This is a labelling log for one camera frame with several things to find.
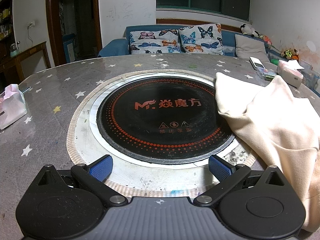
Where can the blue corner sofa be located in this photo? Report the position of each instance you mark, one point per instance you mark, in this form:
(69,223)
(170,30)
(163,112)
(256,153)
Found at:
(112,47)

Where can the clear box of colourful pieces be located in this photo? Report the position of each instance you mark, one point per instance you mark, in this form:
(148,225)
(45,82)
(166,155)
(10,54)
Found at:
(266,74)

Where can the butterfly print pillow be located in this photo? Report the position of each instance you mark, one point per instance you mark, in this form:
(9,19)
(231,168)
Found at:
(150,42)
(200,40)

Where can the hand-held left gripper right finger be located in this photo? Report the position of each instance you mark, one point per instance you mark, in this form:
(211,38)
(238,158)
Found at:
(220,168)

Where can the black and white plush toy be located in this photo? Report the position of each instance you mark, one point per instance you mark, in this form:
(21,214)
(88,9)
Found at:
(247,29)

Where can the round black induction cooktop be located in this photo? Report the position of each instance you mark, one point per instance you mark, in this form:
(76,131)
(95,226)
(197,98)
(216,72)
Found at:
(162,130)

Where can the beige tissue box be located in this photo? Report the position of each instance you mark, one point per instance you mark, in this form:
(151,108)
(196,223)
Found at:
(290,76)

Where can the grey star print tablecloth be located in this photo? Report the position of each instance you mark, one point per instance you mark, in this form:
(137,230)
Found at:
(50,105)

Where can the wooden shelf with small goods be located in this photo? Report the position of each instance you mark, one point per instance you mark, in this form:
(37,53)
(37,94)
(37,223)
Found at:
(5,17)

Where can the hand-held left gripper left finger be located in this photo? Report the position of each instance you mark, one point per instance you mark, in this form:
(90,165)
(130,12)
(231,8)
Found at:
(101,167)

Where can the dark wooden door frame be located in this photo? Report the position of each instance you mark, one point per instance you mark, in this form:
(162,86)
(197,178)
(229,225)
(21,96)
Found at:
(51,17)

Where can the small glass jar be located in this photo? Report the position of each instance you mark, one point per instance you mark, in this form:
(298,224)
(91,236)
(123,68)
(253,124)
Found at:
(14,48)

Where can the white wall socket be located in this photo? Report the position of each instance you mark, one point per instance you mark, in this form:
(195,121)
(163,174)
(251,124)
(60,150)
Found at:
(30,25)

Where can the plain grey pillow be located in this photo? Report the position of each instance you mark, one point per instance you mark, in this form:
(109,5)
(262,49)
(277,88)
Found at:
(250,46)

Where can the clear plastic storage box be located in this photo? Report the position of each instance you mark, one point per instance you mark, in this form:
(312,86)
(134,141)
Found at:
(310,72)

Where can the cream sweater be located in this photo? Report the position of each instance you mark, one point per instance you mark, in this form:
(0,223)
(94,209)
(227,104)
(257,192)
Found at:
(275,130)

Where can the white remote control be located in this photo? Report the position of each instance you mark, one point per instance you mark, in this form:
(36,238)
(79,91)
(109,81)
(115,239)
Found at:
(257,62)

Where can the pink and white tissue pack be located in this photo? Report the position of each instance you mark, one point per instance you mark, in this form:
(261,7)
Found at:
(11,107)

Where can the dark wooden side table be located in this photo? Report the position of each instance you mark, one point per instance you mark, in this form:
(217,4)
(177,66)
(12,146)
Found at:
(30,48)

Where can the pink and orange plush toys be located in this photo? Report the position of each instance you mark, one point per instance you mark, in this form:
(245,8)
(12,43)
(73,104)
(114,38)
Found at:
(265,38)

